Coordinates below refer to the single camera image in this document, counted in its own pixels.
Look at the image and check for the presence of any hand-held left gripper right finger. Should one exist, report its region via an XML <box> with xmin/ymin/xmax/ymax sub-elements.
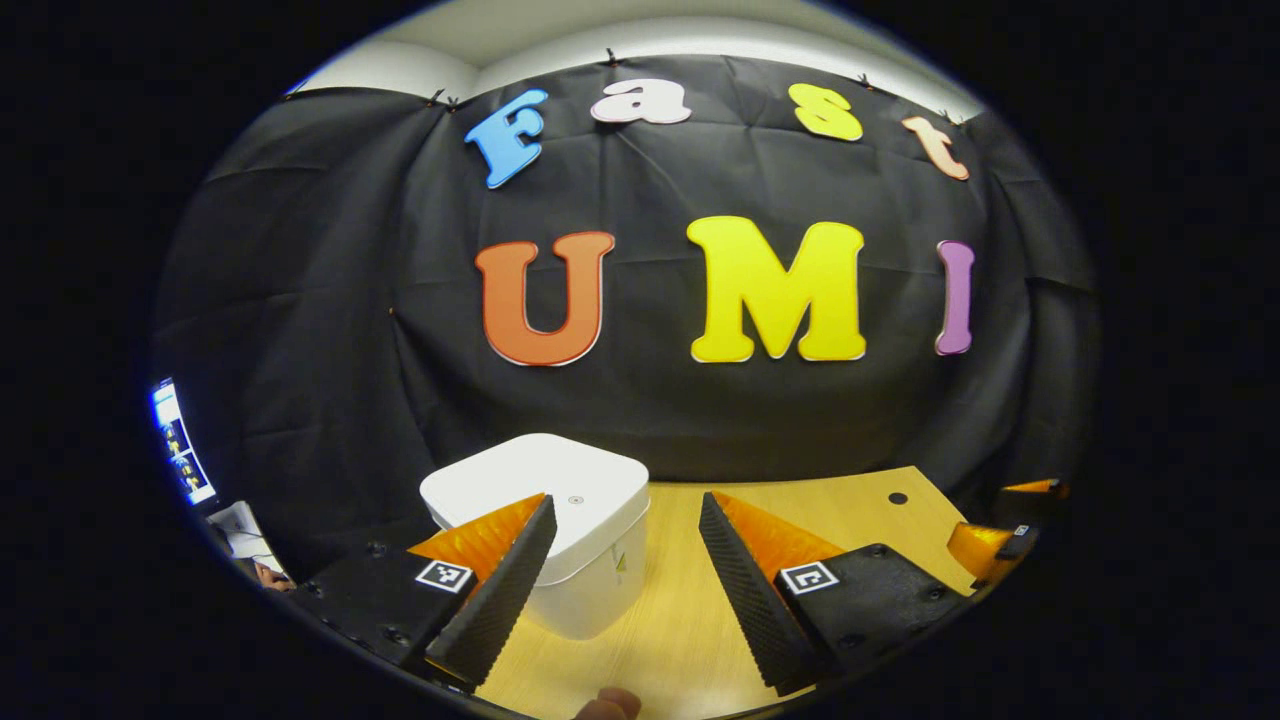
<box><xmin>697</xmin><ymin>490</ymin><xmax>979</xmax><ymax>698</ymax></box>

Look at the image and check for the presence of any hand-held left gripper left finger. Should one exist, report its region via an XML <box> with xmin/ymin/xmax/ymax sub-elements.
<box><xmin>288</xmin><ymin>493</ymin><xmax>559</xmax><ymax>693</ymax></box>

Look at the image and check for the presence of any white desktop garbage bin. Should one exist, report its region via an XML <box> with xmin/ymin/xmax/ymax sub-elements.
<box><xmin>420</xmin><ymin>433</ymin><xmax>651</xmax><ymax>641</ymax></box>

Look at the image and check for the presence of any wooden desktop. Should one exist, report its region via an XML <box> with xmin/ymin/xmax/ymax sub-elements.
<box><xmin>475</xmin><ymin>466</ymin><xmax>979</xmax><ymax>720</ymax></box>

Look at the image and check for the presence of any computer monitor screen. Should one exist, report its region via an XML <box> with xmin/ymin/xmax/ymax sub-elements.
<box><xmin>150</xmin><ymin>378</ymin><xmax>218</xmax><ymax>507</ymax></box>

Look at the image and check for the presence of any black backdrop cloth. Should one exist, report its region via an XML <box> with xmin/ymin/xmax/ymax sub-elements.
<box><xmin>150</xmin><ymin>52</ymin><xmax>1103</xmax><ymax>581</ymax></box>

